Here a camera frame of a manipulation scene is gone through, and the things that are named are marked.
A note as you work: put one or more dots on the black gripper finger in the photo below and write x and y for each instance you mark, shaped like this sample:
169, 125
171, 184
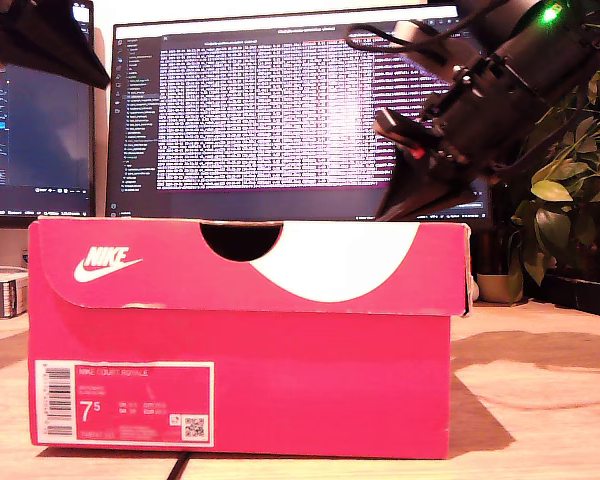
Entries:
45, 40

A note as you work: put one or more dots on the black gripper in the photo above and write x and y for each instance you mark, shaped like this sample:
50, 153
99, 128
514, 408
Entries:
480, 120

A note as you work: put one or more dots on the red Nike shoebox with lid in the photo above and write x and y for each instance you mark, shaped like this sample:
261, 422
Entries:
290, 380

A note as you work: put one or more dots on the small green and white box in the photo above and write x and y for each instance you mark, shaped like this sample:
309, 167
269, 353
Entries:
2, 297

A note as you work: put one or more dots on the computer monitor with code editor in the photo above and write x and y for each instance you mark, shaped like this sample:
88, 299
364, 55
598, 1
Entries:
40, 145

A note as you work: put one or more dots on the small white rounded object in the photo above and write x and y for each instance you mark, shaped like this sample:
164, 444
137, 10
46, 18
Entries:
474, 292

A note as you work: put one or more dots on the white plant pot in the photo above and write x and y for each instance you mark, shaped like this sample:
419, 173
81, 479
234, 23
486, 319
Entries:
495, 290

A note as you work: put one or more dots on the green leafy houseplant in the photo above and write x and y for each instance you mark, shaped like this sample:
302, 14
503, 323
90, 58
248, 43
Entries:
575, 200

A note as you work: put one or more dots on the wide computer monitor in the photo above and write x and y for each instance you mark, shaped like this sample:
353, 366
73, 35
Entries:
280, 115

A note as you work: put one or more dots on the black planter tray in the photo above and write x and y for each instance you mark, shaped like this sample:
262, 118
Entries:
585, 295

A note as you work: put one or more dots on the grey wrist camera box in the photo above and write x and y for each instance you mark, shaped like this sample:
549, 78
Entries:
420, 37

